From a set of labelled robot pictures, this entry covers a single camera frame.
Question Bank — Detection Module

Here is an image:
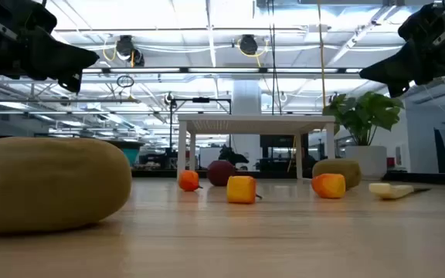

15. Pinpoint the yellow hanging cable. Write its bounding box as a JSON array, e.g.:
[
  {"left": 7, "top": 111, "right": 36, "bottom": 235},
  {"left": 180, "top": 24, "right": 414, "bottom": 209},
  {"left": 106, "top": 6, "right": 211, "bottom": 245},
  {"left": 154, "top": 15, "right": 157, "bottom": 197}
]
[{"left": 316, "top": 0, "right": 328, "bottom": 109}]

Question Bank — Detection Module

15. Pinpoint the black hanging cable loop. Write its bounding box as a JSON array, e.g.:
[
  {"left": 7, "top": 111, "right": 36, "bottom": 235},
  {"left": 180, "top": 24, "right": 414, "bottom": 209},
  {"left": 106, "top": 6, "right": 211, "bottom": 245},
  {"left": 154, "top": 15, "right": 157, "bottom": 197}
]
[{"left": 116, "top": 74, "right": 135, "bottom": 89}]

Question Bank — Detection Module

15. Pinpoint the orange red peach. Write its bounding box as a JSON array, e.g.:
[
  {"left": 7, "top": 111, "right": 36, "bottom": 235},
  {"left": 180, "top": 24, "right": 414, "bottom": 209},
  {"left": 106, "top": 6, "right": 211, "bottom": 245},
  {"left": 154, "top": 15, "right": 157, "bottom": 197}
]
[{"left": 311, "top": 172, "right": 347, "bottom": 200}]

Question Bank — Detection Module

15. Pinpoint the black ceiling cable reel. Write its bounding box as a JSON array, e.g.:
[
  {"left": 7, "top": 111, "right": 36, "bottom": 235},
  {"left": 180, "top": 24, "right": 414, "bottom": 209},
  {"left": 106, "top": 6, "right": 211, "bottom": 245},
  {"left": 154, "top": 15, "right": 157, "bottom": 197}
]
[
  {"left": 238, "top": 33, "right": 260, "bottom": 56},
  {"left": 114, "top": 34, "right": 146, "bottom": 67}
]

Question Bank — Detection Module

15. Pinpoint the brown green kiwi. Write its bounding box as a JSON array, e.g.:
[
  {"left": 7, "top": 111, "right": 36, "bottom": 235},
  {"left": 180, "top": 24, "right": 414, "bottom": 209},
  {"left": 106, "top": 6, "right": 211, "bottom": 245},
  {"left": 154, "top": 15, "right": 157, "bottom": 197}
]
[
  {"left": 311, "top": 158, "right": 362, "bottom": 191},
  {"left": 0, "top": 135, "right": 133, "bottom": 235}
]

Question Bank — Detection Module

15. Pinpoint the dark red pomegranate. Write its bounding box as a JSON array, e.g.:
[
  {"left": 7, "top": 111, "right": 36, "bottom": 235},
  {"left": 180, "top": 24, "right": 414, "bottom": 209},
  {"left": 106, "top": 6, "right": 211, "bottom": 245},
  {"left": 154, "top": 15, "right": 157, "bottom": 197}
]
[{"left": 206, "top": 159, "right": 236, "bottom": 188}]

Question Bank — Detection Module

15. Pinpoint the black background monitor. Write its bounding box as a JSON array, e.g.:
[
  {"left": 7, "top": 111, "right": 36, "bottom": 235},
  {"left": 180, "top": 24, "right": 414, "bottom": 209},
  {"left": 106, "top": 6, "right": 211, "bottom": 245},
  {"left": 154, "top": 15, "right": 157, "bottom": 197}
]
[{"left": 260, "top": 134, "right": 309, "bottom": 148}]

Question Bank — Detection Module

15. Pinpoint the white perforated shelf riser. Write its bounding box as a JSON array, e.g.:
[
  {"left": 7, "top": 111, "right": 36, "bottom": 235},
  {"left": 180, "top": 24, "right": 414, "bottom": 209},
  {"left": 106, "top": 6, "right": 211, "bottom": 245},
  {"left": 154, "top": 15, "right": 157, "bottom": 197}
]
[{"left": 176, "top": 113, "right": 338, "bottom": 183}]

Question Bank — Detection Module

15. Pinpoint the yellow orange pear with stem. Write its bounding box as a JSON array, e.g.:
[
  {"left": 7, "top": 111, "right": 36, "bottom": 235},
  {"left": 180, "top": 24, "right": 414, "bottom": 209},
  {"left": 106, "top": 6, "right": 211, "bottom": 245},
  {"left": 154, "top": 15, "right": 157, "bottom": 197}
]
[{"left": 226, "top": 175, "right": 263, "bottom": 205}]

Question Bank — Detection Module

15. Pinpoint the green plant in white pot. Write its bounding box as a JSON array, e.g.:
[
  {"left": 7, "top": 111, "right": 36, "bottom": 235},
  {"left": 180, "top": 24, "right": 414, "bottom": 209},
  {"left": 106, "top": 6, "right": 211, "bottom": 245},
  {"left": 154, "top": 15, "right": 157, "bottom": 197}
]
[{"left": 321, "top": 90, "right": 406, "bottom": 181}]

